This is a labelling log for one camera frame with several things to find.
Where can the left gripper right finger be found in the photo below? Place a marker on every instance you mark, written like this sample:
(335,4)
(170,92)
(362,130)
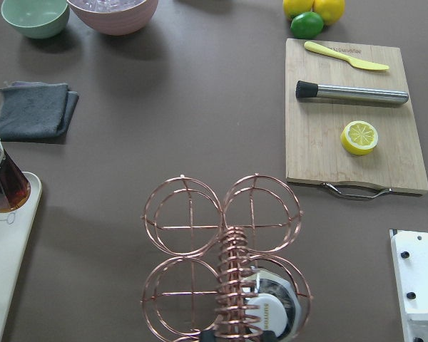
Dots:
(269,336)

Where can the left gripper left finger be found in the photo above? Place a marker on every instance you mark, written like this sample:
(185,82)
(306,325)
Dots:
(207,336)

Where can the copper wire bottle basket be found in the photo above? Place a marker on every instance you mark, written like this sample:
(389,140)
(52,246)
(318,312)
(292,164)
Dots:
(212,245)

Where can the half lemon slice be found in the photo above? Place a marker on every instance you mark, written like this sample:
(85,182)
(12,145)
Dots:
(359,137)

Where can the cream serving tray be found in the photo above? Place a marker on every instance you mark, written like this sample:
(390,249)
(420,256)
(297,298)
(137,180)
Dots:
(15,228)

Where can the steel muddler black tip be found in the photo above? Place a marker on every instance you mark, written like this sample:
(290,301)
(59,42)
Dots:
(314,90)

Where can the folded grey cloth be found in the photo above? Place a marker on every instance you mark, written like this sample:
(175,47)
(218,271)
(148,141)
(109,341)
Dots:
(36,110)

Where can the yellow plastic knife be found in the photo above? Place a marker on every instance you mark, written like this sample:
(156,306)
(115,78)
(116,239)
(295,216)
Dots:
(354,62)

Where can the green lime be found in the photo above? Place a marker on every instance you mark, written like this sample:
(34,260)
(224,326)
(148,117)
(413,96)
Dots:
(307,25)

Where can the whole yellow lemon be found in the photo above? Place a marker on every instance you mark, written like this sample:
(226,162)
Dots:
(293,8)
(331,11)

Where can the pink bowl of ice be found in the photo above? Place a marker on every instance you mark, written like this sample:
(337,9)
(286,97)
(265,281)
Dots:
(118,22)

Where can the mint green bowl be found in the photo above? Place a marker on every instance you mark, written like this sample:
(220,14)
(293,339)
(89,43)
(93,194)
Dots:
(37,19)

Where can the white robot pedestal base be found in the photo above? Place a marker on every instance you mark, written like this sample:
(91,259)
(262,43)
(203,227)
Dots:
(410,259)

